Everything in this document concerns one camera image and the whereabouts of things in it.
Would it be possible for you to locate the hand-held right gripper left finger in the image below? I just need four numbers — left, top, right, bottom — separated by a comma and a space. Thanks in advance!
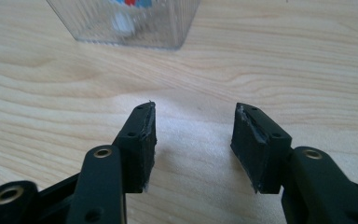
112, 101, 158, 194

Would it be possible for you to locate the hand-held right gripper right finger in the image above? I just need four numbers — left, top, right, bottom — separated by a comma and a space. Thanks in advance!
229, 102, 294, 195

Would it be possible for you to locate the clear plastic container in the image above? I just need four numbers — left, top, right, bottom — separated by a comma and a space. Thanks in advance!
45, 0, 202, 51

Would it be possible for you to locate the blue and white toothpaste tube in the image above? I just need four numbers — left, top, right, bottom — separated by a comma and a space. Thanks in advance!
109, 0, 154, 35

